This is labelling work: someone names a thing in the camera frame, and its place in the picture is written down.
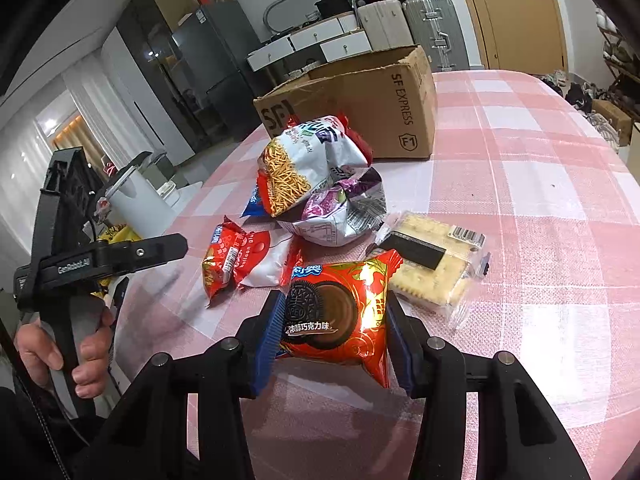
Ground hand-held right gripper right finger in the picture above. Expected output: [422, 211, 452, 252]
[385, 290, 593, 480]

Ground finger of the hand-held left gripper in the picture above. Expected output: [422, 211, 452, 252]
[102, 234, 189, 277]

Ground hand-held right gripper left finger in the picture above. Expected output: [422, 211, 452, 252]
[75, 290, 288, 480]

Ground red chocolate cookie packet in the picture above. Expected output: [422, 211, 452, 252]
[275, 249, 403, 388]

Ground small red snack packet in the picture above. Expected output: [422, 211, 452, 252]
[201, 216, 248, 307]

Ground red and white snack packet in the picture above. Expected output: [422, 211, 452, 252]
[235, 230, 301, 289]

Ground clear cracker packet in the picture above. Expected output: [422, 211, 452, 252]
[370, 211, 491, 331]

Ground blue snack packet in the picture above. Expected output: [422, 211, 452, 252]
[241, 185, 266, 218]

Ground purple snack bag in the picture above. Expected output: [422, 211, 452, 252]
[277, 165, 388, 247]

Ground orange noodle snack bag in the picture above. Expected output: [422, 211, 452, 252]
[257, 114, 374, 218]

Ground brown cardboard box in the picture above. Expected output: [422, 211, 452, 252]
[253, 45, 438, 161]

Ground person's left hand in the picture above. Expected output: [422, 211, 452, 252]
[14, 305, 116, 398]

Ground yellow bag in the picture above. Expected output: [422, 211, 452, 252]
[97, 225, 138, 246]

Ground white lidded trash can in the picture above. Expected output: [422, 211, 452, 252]
[107, 152, 168, 241]

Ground white cabinet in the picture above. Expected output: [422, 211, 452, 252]
[62, 27, 196, 171]

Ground person's dark jacket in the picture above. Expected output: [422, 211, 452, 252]
[0, 385, 126, 480]

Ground pink checked tablecloth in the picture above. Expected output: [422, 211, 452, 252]
[112, 70, 640, 480]

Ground dark glass cabinet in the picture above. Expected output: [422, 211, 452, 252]
[116, 0, 211, 153]

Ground grey refrigerator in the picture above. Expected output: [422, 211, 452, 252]
[170, 0, 266, 146]

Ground oval mirror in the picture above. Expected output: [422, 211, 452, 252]
[263, 0, 321, 36]

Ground white drawer desk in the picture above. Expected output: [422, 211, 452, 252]
[246, 12, 373, 73]

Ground pile of shoes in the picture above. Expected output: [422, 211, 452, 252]
[540, 70, 621, 146]

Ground small cardboard box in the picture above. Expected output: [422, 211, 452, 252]
[591, 99, 633, 146]

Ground beige suitcase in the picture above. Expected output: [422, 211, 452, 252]
[356, 0, 415, 52]

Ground grey aluminium suitcase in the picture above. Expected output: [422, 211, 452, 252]
[402, 0, 471, 72]

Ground wooden door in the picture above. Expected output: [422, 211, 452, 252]
[450, 0, 568, 73]

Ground wooden shoe rack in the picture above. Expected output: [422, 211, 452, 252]
[595, 5, 640, 121]

